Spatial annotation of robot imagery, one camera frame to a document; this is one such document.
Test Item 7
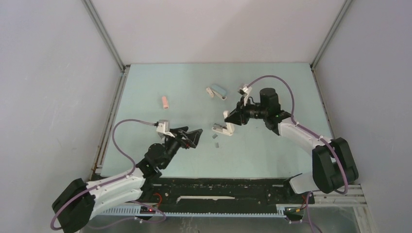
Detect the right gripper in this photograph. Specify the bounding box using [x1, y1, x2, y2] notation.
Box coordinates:
[225, 96, 268, 126]

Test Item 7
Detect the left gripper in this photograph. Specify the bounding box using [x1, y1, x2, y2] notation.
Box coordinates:
[160, 127, 202, 169]

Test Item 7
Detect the white stapler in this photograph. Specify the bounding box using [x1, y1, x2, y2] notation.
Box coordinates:
[211, 123, 235, 136]

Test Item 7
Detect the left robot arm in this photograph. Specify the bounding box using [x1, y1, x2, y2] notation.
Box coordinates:
[50, 126, 203, 233]

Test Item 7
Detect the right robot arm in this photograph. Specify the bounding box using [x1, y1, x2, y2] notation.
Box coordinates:
[224, 86, 359, 203]

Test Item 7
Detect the blue stapler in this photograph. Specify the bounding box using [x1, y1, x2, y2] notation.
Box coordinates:
[210, 84, 227, 100]

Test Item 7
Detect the small cream stapler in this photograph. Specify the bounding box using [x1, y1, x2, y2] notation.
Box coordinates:
[206, 87, 214, 98]

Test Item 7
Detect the pink stapler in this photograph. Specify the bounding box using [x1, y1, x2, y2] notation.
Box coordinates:
[161, 96, 170, 109]

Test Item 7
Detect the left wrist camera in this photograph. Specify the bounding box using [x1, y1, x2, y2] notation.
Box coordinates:
[156, 119, 170, 135]

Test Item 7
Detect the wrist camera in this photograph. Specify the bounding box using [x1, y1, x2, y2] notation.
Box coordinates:
[238, 84, 252, 106]
[156, 119, 170, 135]

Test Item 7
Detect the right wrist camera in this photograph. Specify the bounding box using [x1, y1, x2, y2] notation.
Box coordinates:
[238, 84, 252, 106]

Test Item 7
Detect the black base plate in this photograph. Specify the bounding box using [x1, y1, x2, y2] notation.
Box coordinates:
[137, 178, 306, 214]

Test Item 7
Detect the blue cable duct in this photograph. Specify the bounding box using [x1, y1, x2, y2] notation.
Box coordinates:
[98, 205, 286, 218]

